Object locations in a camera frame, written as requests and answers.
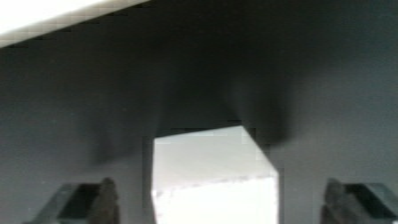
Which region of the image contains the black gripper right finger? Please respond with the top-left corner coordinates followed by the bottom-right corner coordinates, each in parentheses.
top-left (320, 179), bottom-right (398, 224)

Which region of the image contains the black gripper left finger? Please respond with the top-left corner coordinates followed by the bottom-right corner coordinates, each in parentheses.
top-left (24, 178), bottom-right (121, 224)

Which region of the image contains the white U-shaped fence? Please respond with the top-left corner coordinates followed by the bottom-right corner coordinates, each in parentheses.
top-left (0, 0), bottom-right (150, 48)

